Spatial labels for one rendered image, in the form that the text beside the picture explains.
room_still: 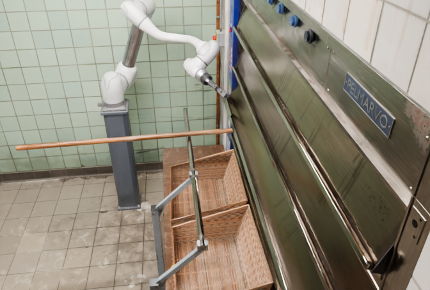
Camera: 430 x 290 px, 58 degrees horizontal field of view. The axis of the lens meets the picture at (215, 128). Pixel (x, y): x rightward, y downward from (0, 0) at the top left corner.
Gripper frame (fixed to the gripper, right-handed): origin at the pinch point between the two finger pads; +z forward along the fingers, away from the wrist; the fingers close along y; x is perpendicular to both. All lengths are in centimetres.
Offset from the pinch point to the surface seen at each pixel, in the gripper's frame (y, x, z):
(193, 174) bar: -40, 41, 43
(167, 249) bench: -7, 94, 45
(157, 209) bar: -36, 71, 38
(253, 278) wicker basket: -9, 64, 94
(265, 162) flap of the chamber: -39, 11, 69
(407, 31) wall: -141, -34, 114
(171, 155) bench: 48, 67, -33
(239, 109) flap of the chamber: -7.5, 0.9, 20.8
